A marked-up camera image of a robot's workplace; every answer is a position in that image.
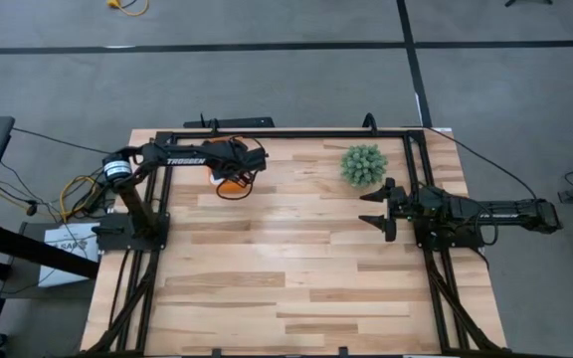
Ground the black aluminium table frame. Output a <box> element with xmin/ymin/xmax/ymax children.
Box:
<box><xmin>85</xmin><ymin>128</ymin><xmax>509</xmax><ymax>358</ymax></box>

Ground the yellow coiled cable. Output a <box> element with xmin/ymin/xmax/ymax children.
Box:
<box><xmin>59</xmin><ymin>173</ymin><xmax>102</xmax><ymax>224</ymax></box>

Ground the black flat device with antennas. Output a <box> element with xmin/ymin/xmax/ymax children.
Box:
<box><xmin>183</xmin><ymin>112</ymin><xmax>277</xmax><ymax>129</ymax></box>

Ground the yellow floor cable with plug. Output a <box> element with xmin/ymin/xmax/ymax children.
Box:
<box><xmin>105</xmin><ymin>0</ymin><xmax>149</xmax><ymax>17</ymax></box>

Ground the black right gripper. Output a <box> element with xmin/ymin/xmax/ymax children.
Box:
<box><xmin>357</xmin><ymin>177</ymin><xmax>435</xmax><ymax>244</ymax></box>

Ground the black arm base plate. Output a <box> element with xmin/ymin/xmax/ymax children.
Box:
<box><xmin>412</xmin><ymin>208</ymin><xmax>485</xmax><ymax>250</ymax></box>
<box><xmin>96</xmin><ymin>213</ymin><xmax>171</xmax><ymax>252</ymax></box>

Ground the white printed cardboard box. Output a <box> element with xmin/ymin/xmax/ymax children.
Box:
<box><xmin>37</xmin><ymin>222</ymin><xmax>101</xmax><ymax>288</ymax></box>

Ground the green plant in patterned pot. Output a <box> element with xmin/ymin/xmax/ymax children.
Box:
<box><xmin>339</xmin><ymin>143</ymin><xmax>390</xmax><ymax>188</ymax></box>

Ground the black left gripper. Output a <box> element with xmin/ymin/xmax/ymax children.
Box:
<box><xmin>202</xmin><ymin>138</ymin><xmax>269</xmax><ymax>188</ymax></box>

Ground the black desk beam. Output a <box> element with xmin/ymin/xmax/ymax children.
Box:
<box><xmin>0</xmin><ymin>218</ymin><xmax>101</xmax><ymax>279</ymax></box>

